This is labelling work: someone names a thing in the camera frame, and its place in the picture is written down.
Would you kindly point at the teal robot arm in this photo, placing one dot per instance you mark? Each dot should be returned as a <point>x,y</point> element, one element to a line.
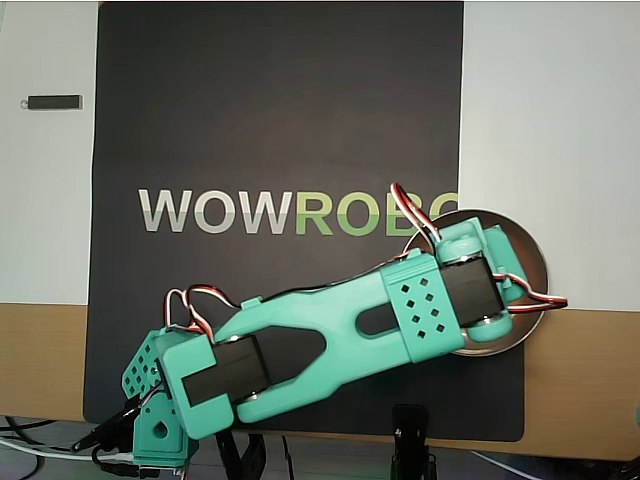
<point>350,310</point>

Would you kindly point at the metal bowl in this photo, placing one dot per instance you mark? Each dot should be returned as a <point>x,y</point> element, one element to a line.
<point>535,265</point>

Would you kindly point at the white paper sheet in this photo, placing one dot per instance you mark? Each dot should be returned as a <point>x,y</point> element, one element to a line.
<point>45,200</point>
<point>550,125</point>

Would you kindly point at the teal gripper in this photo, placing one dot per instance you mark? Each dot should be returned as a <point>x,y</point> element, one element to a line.
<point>506,248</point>

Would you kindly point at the black table clamp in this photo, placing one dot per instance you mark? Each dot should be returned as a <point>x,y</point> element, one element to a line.
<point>255,455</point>

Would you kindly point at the black USB stick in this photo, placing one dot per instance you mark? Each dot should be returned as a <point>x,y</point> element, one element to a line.
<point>52,102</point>

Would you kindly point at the black mat with WOWROBO print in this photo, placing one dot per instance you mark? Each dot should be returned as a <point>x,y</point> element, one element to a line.
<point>300,100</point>

